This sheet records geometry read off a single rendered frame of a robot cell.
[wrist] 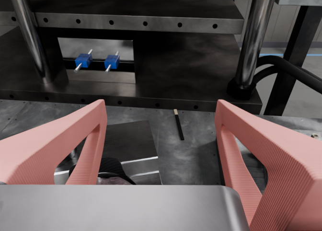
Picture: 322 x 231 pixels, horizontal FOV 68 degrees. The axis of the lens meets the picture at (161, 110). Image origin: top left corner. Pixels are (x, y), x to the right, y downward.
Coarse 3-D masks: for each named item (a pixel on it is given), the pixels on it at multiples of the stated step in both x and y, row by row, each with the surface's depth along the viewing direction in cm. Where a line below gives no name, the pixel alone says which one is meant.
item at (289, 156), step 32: (224, 128) 12; (256, 128) 8; (288, 128) 8; (224, 160) 11; (288, 160) 6; (320, 160) 6; (256, 192) 10; (288, 192) 6; (320, 192) 5; (256, 224) 8; (288, 224) 6; (320, 224) 6
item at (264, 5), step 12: (252, 0) 69; (264, 0) 65; (252, 12) 69; (264, 12) 67; (252, 24) 70; (264, 24) 70; (252, 36) 72; (252, 48) 74; (240, 60) 79; (252, 60) 76; (240, 72) 80; (252, 72) 79; (228, 84) 86; (240, 84) 82; (252, 84) 84; (240, 96) 83
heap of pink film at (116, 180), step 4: (100, 180) 45; (104, 180) 45; (108, 180) 45; (112, 180) 45; (116, 180) 45; (120, 180) 45; (124, 180) 45; (96, 184) 44; (100, 184) 44; (104, 184) 44; (108, 184) 44; (112, 184) 43; (116, 184) 44; (120, 184) 44; (124, 184) 44; (128, 184) 44
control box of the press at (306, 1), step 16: (288, 0) 77; (304, 0) 76; (320, 0) 76; (304, 16) 84; (320, 16) 83; (304, 32) 87; (288, 48) 94; (304, 48) 90; (288, 80) 99; (272, 96) 108; (288, 96) 104; (272, 112) 110
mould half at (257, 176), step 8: (320, 136) 59; (216, 144) 65; (240, 144) 47; (248, 152) 45; (248, 160) 44; (256, 160) 44; (248, 168) 43; (256, 168) 43; (256, 176) 42; (224, 184) 51; (256, 184) 42; (264, 184) 41
